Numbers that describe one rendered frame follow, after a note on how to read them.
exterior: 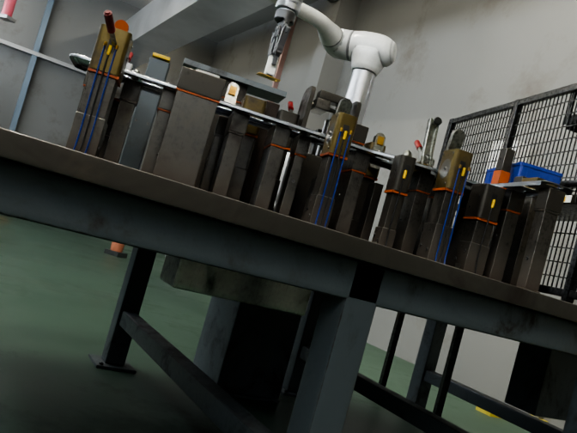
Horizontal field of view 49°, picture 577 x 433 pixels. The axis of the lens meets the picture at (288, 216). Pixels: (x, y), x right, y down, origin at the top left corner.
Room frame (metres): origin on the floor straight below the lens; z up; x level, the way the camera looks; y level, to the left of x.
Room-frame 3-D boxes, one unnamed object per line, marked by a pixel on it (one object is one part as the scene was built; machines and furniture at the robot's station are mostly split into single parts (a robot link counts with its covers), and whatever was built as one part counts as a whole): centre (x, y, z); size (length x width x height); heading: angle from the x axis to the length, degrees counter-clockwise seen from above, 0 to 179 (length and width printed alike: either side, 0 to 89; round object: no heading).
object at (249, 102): (2.06, 0.21, 0.89); 0.12 x 0.08 x 0.38; 12
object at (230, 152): (1.87, 0.22, 0.84); 0.12 x 0.05 x 0.29; 12
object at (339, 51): (2.74, -0.01, 1.57); 0.18 x 0.14 x 0.13; 159
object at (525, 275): (1.68, -0.67, 0.84); 0.05 x 0.05 x 0.29; 12
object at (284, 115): (2.12, 0.10, 0.89); 0.12 x 0.07 x 0.38; 12
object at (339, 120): (1.75, -0.08, 0.87); 0.12 x 0.07 x 0.35; 12
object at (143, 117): (2.14, 0.57, 0.92); 0.08 x 0.08 x 0.44; 12
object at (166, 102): (1.83, 0.43, 0.84); 0.12 x 0.05 x 0.29; 12
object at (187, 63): (2.20, 0.32, 1.16); 0.37 x 0.14 x 0.02; 102
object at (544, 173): (2.35, -0.81, 1.10); 0.30 x 0.17 x 0.13; 5
